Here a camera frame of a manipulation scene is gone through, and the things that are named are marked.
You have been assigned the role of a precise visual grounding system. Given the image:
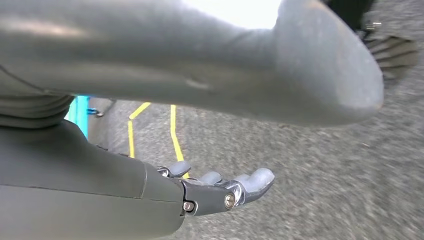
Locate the blue metal shelf rack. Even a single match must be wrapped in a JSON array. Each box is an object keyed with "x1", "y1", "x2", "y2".
[{"x1": 63, "y1": 95, "x2": 104, "y2": 139}]

